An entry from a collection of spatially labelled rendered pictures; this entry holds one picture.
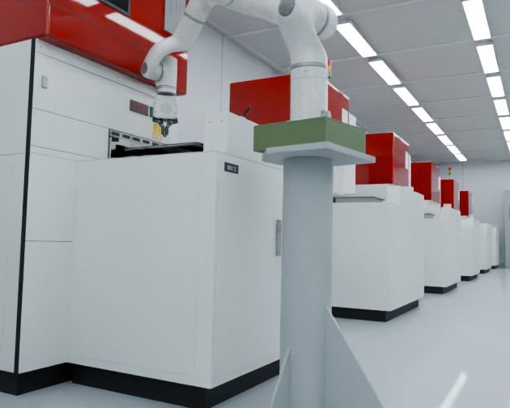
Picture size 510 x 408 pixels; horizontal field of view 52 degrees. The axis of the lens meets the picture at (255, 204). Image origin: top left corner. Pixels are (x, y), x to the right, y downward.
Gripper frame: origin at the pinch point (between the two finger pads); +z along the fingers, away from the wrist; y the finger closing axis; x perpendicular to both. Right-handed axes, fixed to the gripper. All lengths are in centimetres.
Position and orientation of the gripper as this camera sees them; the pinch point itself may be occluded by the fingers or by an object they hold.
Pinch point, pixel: (164, 132)
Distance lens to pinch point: 223.3
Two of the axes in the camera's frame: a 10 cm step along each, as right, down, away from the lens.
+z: -0.2, 10.0, -0.7
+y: 9.8, 0.4, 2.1
